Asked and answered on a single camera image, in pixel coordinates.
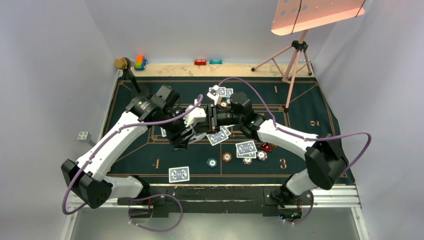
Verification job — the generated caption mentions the brass round knob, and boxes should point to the brass round knob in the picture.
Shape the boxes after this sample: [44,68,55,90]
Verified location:
[114,57,131,70]

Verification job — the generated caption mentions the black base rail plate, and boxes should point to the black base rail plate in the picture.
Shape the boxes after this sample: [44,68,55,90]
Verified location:
[117,184,313,218]

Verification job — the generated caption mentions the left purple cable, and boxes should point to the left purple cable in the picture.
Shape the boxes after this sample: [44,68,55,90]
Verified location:
[61,93,204,233]

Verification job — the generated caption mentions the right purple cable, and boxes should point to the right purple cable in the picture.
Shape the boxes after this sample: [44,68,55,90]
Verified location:
[216,77,373,226]

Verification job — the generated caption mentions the dealt card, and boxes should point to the dealt card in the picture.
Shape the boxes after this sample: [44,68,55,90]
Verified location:
[160,128,167,138]
[168,166,190,183]
[207,87,226,97]
[236,151,257,159]

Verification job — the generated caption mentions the community card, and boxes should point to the community card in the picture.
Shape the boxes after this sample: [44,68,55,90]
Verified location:
[206,131,229,146]
[220,126,231,137]

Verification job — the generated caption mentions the orange chips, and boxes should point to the orange chips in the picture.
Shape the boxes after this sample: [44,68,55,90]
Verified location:
[220,101,228,108]

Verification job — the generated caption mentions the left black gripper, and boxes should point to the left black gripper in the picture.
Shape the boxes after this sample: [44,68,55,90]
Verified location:
[158,107,196,149]

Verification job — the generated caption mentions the teal toy block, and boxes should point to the teal toy block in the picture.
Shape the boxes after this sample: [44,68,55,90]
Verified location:
[209,59,223,65]

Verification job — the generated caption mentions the blue playing card deck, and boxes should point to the blue playing card deck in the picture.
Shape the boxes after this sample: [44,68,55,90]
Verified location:
[188,132,207,145]

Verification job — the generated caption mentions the colourful toy block stack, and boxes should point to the colourful toy block stack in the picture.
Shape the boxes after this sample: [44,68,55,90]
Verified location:
[134,55,147,71]

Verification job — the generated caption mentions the peach blue chips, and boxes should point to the peach blue chips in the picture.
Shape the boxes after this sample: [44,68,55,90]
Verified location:
[256,150,268,161]

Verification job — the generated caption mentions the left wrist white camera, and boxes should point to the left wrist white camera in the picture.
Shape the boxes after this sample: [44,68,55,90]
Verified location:
[183,105,206,127]

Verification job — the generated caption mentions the pink music stand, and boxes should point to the pink music stand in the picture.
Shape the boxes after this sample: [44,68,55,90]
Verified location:
[251,0,365,112]

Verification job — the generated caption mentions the green blue chip stack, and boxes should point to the green blue chip stack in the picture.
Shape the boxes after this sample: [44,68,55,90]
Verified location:
[206,158,218,168]

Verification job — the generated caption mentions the orange red chip stack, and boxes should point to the orange red chip stack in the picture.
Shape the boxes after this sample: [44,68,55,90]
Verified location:
[222,152,232,162]

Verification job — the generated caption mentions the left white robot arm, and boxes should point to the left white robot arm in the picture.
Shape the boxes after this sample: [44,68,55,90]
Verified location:
[61,85,204,215]

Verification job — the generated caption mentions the purple cable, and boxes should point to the purple cable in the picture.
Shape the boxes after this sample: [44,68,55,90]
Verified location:
[61,93,204,233]
[216,77,373,226]

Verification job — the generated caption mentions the green poker table mat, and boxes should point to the green poker table mat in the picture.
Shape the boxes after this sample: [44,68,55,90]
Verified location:
[107,76,341,185]

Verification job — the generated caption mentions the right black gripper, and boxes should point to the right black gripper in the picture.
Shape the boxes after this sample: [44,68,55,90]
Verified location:
[194,103,243,135]

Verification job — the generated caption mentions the peach blue chip stack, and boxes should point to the peach blue chip stack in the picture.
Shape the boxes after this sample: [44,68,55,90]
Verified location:
[242,158,253,165]

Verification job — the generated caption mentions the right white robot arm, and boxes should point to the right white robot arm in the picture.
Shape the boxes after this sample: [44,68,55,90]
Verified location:
[205,92,348,204]

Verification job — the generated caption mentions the red black all-in triangle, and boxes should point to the red black all-in triangle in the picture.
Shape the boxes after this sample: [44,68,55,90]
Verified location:
[258,142,272,152]

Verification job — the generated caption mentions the red toy block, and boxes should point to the red toy block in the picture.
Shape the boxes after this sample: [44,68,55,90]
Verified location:
[194,58,209,66]

